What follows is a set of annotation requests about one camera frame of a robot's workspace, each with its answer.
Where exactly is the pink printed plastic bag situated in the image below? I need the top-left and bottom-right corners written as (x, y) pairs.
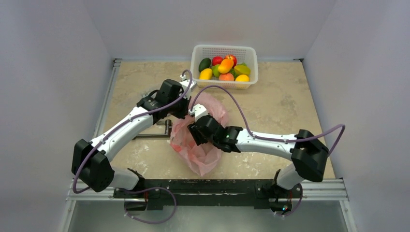
top-left (170, 92), bottom-right (229, 176)

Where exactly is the fake peach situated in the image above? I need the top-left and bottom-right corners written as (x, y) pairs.
top-left (219, 73), bottom-right (234, 81)

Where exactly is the orange fake mango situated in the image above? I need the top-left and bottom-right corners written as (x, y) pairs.
top-left (218, 59), bottom-right (233, 74)

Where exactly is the yellow orange fake fruit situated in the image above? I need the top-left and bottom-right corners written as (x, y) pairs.
top-left (235, 74), bottom-right (250, 82)

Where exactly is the green yellow fake starfruit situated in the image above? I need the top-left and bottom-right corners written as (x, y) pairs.
top-left (234, 64), bottom-right (251, 75)

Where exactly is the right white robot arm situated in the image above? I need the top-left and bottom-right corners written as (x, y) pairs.
top-left (188, 115), bottom-right (329, 197)

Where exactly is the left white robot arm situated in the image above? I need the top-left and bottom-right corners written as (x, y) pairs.
top-left (72, 79), bottom-right (196, 198)

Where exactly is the dark green fake avocado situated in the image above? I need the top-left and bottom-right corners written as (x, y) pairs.
top-left (198, 58), bottom-right (211, 72)

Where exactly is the small red fake fruit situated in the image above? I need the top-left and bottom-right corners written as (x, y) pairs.
top-left (211, 56), bottom-right (223, 66)

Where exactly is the red fake apple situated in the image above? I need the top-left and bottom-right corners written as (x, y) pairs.
top-left (225, 54), bottom-right (237, 67)

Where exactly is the black L-shaped metal tool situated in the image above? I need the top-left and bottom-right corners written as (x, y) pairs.
top-left (133, 119), bottom-right (173, 140)

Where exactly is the white perforated plastic basket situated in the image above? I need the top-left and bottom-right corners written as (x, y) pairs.
top-left (190, 45), bottom-right (259, 89)

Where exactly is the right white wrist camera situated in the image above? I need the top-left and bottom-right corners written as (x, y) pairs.
top-left (188, 104), bottom-right (208, 122)

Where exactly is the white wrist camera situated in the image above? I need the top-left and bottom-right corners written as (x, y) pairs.
top-left (179, 74), bottom-right (197, 99)
top-left (188, 104), bottom-right (208, 122)

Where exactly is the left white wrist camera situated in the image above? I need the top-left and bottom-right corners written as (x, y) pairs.
top-left (179, 74), bottom-right (197, 99)

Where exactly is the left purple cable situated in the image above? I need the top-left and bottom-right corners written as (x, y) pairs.
top-left (72, 69), bottom-right (194, 195)

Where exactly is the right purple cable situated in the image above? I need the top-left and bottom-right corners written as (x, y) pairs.
top-left (189, 85), bottom-right (346, 158)

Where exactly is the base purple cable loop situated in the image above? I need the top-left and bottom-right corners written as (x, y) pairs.
top-left (118, 187), bottom-right (177, 225)

